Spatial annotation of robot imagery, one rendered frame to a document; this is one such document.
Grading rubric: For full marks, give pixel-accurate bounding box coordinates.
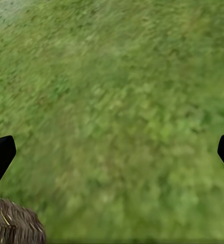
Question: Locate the wicker basket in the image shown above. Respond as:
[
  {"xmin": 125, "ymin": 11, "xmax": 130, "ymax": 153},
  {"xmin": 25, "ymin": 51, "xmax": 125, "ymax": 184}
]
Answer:
[{"xmin": 0, "ymin": 198, "xmax": 47, "ymax": 244}]

